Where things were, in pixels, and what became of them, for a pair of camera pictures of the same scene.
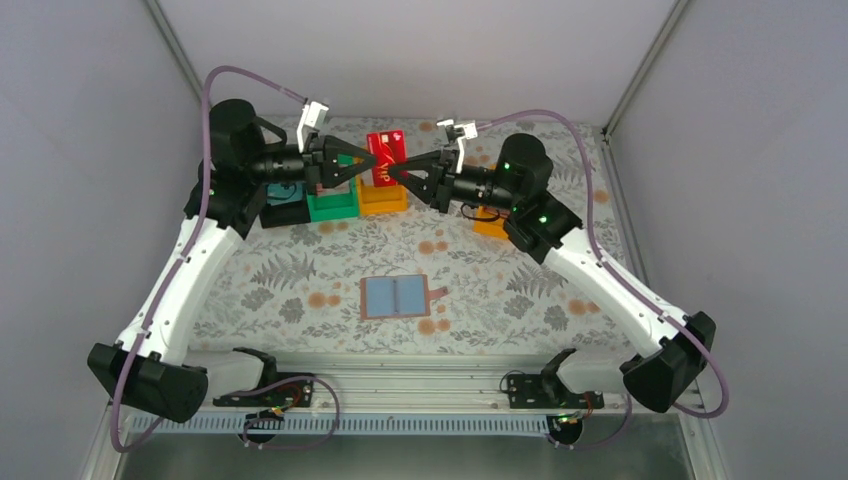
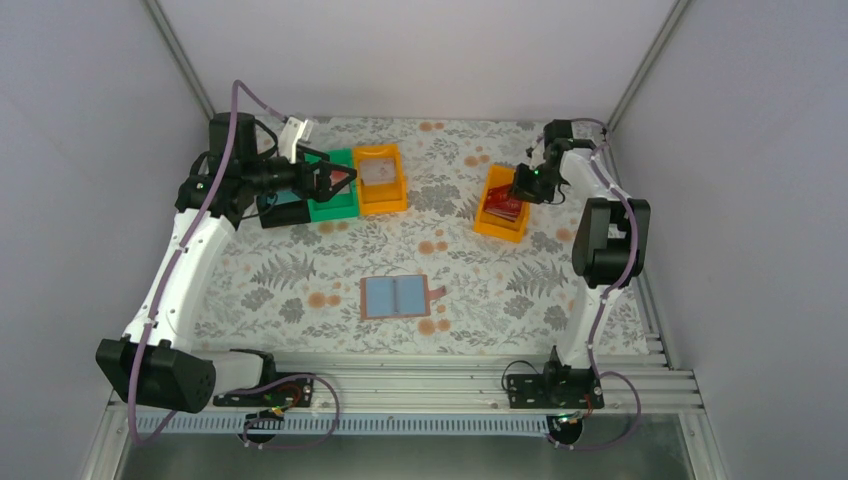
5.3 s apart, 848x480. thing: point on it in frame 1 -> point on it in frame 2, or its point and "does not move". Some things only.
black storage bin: x=284 y=204 does not move
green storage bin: x=334 y=202 does not move
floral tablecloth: x=298 y=290 does not move
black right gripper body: x=448 y=181 -> x=523 y=189
